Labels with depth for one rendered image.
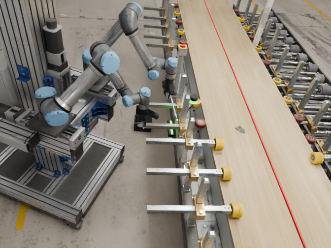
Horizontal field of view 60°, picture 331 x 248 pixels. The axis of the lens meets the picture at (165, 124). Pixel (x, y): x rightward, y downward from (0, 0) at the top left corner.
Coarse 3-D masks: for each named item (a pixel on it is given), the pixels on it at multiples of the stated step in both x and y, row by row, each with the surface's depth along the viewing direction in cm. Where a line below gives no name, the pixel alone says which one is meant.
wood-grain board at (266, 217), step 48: (192, 0) 397; (192, 48) 299; (240, 48) 311; (240, 96) 247; (240, 144) 205; (288, 144) 210; (240, 192) 175; (288, 192) 179; (240, 240) 153; (288, 240) 156
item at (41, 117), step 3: (39, 111) 172; (39, 114) 174; (42, 114) 172; (39, 117) 175; (42, 117) 173; (39, 120) 176; (42, 120) 174; (45, 120) 174; (39, 123) 177; (42, 123) 175; (45, 123) 175; (45, 126) 176; (48, 126) 176; (51, 126) 176; (54, 126) 177
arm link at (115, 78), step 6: (96, 42) 160; (102, 42) 161; (90, 48) 161; (90, 54) 163; (114, 72) 181; (114, 78) 184; (120, 78) 187; (114, 84) 189; (120, 84) 190; (126, 84) 196; (120, 90) 194
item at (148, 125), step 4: (148, 124) 214; (152, 124) 215; (156, 124) 215; (160, 124) 216; (164, 124) 216; (168, 124) 217; (172, 124) 217; (176, 124) 218; (160, 128) 217; (164, 128) 217; (168, 128) 217; (172, 128) 218; (176, 128) 218; (196, 128) 219; (200, 128) 219
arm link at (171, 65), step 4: (168, 60) 205; (172, 60) 206; (176, 60) 207; (168, 64) 207; (172, 64) 205; (176, 64) 207; (168, 68) 208; (172, 68) 208; (176, 68) 211; (168, 72) 210; (172, 72) 210
